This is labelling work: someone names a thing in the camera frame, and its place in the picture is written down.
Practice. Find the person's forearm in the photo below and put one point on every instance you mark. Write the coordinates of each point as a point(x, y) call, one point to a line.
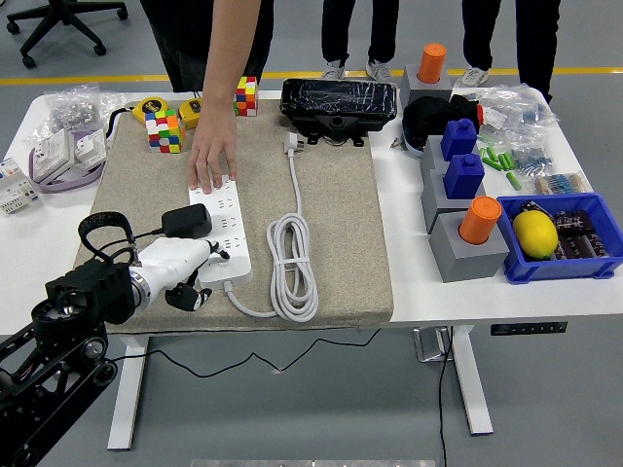
point(229, 53)

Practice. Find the grey block with square hole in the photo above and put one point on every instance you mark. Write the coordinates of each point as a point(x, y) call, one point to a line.
point(433, 199)
point(430, 158)

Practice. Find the blue square peg block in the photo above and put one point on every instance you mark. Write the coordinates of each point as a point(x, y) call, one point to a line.
point(463, 177)
point(458, 141)

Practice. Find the black mounting bracket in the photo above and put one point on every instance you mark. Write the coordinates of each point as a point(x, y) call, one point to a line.
point(336, 124)

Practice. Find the grey block with round hole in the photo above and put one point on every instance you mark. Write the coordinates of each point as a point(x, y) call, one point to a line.
point(467, 262)
point(414, 90)

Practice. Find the person's hand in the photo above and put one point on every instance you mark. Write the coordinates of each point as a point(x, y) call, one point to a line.
point(214, 146)

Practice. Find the black plastic-wrapped tray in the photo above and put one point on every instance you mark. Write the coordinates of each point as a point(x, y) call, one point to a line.
point(338, 99)

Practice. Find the black table control panel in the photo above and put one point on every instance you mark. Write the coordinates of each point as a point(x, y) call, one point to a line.
point(528, 329)

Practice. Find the white table leg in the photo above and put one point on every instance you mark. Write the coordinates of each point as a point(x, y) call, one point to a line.
point(124, 399)
point(471, 379)

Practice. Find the black power adapter plug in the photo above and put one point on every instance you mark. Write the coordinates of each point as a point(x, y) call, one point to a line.
point(187, 221)

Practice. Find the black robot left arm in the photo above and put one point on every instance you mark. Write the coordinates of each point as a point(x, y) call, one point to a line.
point(73, 301)

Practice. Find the white power strip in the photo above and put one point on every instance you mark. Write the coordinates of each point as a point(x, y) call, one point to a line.
point(236, 275)

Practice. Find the small metal clip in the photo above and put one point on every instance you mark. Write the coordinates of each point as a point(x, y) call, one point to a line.
point(397, 142)

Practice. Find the white circuit breaker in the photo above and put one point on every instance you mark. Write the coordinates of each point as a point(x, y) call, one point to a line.
point(12, 177)

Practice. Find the multicolour puzzle cube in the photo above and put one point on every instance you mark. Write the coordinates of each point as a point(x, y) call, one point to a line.
point(165, 131)
point(247, 96)

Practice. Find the orange cylinder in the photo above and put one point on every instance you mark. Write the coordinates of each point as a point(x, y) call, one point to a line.
point(479, 219)
point(433, 61)

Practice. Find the black fabric bundle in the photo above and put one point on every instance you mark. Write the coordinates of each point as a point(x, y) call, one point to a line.
point(465, 112)

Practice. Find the clear bag of screws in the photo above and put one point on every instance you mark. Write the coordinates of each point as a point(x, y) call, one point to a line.
point(70, 109)

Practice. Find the person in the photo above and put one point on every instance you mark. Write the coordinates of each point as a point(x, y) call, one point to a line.
point(180, 29)
point(535, 39)
point(336, 29)

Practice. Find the dark capacitor pile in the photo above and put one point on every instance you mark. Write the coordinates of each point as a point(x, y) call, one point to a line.
point(579, 238)

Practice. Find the yellow lemon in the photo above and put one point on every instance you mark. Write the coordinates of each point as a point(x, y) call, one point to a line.
point(535, 236)

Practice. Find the white wall socket box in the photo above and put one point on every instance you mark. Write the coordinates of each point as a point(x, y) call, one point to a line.
point(52, 153)
point(90, 148)

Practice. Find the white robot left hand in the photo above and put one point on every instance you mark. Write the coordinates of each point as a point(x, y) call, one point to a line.
point(170, 260)

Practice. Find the grey-brown fabric mat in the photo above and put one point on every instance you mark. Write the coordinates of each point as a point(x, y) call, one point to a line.
point(331, 219)

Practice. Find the round yellow tape measure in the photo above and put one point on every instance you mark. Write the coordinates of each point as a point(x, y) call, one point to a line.
point(150, 109)

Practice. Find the black cap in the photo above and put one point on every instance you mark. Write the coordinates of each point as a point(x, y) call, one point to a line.
point(423, 119)

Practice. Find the green cylinder piece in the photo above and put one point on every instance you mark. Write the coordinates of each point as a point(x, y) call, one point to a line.
point(501, 162)
point(513, 181)
point(484, 155)
point(492, 158)
point(509, 160)

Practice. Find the silver box under table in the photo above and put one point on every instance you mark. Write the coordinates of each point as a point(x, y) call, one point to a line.
point(430, 343)

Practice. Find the blue plastic bin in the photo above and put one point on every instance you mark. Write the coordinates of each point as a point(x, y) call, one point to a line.
point(560, 270)

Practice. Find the large clear component bag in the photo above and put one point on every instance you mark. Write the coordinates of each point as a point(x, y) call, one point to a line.
point(521, 104)

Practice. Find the small clear bag blue parts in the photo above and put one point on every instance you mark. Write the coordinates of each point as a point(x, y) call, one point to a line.
point(530, 158)

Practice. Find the black office chair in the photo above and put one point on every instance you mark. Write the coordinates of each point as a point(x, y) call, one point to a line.
point(65, 9)

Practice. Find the clear bag of resistors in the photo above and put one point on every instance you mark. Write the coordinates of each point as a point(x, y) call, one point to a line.
point(560, 184)

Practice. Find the square yellow tape measure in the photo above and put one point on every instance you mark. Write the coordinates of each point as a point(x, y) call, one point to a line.
point(191, 114)

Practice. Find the purple plastic tray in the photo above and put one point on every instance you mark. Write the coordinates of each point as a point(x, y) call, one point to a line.
point(63, 185)

